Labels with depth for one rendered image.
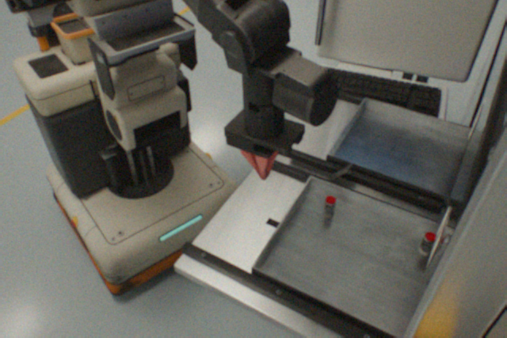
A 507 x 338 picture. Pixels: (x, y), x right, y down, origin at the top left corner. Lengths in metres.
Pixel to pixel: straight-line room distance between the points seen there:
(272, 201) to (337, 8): 0.77
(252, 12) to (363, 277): 0.52
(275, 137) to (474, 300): 0.30
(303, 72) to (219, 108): 2.19
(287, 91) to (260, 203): 0.44
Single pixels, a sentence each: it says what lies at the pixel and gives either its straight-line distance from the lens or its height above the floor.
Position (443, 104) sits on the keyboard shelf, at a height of 0.80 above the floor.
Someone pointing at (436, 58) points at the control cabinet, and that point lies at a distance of 1.52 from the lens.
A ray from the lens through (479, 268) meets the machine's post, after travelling 0.48.
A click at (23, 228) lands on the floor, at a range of 2.26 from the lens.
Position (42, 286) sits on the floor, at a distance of 2.02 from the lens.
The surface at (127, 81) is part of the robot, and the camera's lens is 1.33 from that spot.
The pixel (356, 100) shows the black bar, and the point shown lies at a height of 0.90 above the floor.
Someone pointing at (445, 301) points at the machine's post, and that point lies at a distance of 0.53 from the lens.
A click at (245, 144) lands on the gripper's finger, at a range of 0.61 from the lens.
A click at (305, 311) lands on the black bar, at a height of 0.90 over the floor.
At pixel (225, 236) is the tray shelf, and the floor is 0.88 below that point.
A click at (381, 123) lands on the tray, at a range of 1.17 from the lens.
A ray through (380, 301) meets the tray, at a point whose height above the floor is 0.88.
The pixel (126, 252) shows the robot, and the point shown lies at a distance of 1.67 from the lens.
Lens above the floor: 1.57
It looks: 42 degrees down
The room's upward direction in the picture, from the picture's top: straight up
